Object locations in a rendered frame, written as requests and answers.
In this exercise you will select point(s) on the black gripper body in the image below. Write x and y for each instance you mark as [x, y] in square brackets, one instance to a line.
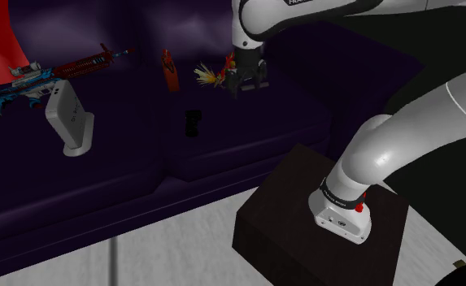
[248, 61]

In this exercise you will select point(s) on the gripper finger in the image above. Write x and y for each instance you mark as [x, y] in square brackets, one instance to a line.
[232, 85]
[262, 75]

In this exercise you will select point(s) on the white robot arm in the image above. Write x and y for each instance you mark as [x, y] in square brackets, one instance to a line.
[411, 130]

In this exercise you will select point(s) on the colourful feather toy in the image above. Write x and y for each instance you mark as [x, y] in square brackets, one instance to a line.
[209, 75]

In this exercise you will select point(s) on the small black object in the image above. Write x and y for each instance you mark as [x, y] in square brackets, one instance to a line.
[193, 123]

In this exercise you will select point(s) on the dark purple sofa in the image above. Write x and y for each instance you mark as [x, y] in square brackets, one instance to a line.
[129, 158]

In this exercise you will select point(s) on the dark robot stand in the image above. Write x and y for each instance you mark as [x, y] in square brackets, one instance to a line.
[280, 221]

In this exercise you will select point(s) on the red and blue toy rifle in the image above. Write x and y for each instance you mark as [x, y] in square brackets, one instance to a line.
[80, 66]

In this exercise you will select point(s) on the white device on stand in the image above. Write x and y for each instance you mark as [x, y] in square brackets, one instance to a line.
[64, 115]

